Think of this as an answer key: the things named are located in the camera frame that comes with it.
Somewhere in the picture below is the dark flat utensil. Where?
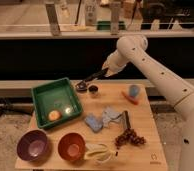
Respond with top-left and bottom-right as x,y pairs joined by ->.
122,111 -> 131,130

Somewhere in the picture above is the orange bowl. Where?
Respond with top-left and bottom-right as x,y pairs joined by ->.
58,133 -> 85,162

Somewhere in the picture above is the orange fruit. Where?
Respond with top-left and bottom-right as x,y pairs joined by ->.
48,110 -> 61,121

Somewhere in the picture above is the green plastic tray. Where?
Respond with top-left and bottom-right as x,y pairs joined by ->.
31,78 -> 83,129

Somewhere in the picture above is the silver metal object in tray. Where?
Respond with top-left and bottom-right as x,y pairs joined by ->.
64,106 -> 73,115

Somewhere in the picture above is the purple bowl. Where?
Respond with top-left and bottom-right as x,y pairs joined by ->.
16,130 -> 50,162

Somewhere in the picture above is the wooden table board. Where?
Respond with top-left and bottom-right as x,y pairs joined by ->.
15,83 -> 167,171

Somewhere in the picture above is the yellow banana peel toy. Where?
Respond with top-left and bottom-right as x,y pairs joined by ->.
84,143 -> 117,164

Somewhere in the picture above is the orange carrot toy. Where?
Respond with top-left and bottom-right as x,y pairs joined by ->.
121,92 -> 139,105

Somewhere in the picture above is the blue sponge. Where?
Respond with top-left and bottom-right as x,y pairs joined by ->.
84,114 -> 103,133

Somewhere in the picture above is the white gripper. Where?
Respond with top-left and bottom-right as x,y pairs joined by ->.
84,58 -> 123,82

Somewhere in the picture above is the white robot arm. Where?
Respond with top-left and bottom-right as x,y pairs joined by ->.
87,35 -> 194,171

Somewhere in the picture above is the dark grape bunch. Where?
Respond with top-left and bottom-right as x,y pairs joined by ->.
115,129 -> 146,149

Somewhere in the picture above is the small dark cup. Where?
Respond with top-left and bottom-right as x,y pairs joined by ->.
88,85 -> 98,98

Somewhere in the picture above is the blue cup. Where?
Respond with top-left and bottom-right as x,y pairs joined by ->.
129,85 -> 140,97

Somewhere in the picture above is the grey crumpled cloth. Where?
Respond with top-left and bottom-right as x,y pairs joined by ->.
102,107 -> 121,127

